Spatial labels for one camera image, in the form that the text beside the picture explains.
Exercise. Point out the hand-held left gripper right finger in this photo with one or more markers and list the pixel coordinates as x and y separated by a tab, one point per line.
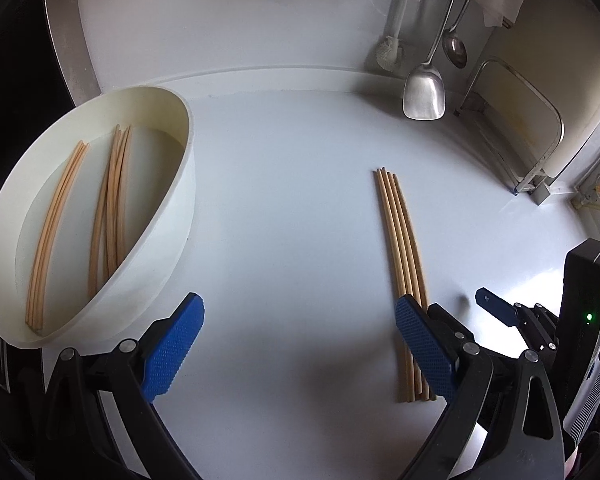
422	350

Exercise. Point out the white dish brush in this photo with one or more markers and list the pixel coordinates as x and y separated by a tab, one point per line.
389	52

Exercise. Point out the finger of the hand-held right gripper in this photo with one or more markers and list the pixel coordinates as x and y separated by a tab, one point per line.
495	305
447	322

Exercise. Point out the cream cutting board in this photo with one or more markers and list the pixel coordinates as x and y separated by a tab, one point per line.
520	105

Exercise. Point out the wooden chopstick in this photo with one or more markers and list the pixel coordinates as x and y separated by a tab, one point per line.
410	240
54	232
45	232
111	220
104	212
395	240
116	220
388	240
99	220
49	232
402	240

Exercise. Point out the metal spatula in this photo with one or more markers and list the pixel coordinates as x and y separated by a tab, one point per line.
424	92

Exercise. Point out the white oval plastic container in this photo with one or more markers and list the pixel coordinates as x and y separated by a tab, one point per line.
150	270

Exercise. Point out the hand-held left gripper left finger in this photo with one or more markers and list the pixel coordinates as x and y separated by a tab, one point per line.
172	350

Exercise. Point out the metal ladle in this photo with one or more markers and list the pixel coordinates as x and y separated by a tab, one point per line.
455	50

